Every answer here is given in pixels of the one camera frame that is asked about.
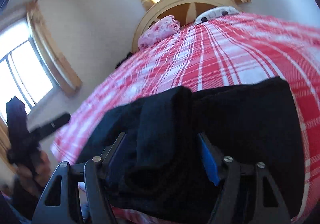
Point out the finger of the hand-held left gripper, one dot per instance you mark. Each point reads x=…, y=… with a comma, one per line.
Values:
x=53, y=122

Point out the white pillow with dark circles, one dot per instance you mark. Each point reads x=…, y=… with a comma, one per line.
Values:
x=215, y=15

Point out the cream wooden headboard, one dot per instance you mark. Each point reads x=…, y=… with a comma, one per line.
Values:
x=175, y=1

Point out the dark cloth beside bed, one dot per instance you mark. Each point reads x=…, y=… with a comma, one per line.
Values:
x=123, y=60

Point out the bed with red plaid sheet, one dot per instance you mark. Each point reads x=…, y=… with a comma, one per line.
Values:
x=225, y=51

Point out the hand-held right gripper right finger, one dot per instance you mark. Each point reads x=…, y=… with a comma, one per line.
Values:
x=208, y=161

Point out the black pants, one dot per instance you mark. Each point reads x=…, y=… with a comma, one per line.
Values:
x=250, y=126

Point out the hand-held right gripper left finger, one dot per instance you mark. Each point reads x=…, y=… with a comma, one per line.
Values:
x=116, y=156

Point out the pink floral pillow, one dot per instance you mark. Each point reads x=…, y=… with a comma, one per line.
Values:
x=158, y=30

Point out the person's left hand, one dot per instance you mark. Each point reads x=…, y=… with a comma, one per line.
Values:
x=42, y=164

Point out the large side window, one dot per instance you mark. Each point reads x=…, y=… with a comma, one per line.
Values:
x=20, y=76

